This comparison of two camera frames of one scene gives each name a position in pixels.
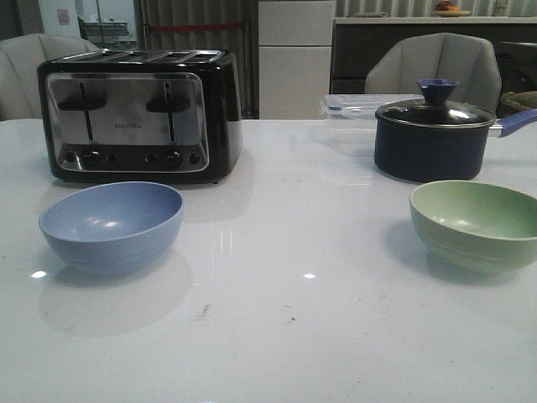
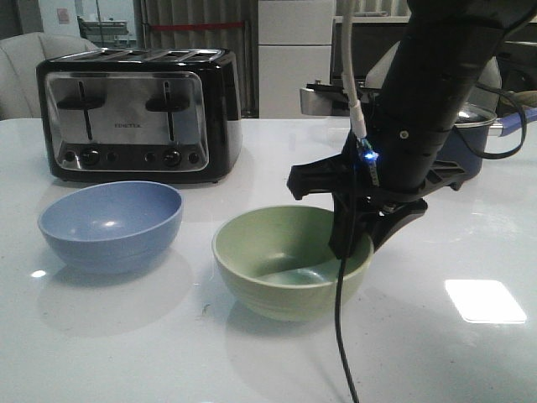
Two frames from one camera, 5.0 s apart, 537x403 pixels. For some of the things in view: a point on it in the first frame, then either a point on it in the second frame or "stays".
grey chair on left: (20, 58) stays
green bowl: (474, 227) → (277, 262)
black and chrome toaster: (143, 116) stays
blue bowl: (112, 228) stays
